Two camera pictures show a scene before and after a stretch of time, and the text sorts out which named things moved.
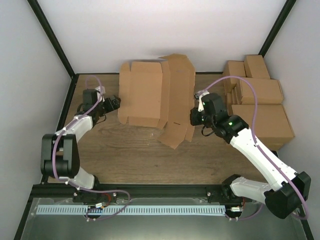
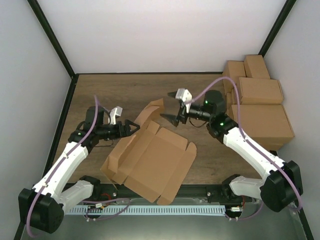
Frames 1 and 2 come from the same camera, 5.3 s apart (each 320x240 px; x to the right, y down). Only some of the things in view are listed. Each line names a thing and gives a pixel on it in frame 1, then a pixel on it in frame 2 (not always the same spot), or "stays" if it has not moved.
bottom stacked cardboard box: x=274 y=144 stays
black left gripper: x=116 y=105 → x=127 y=128
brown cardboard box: x=159 y=94 → x=153 y=162
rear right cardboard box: x=255 y=66 stays
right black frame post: x=283 y=16 stays
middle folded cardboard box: x=268 y=91 stays
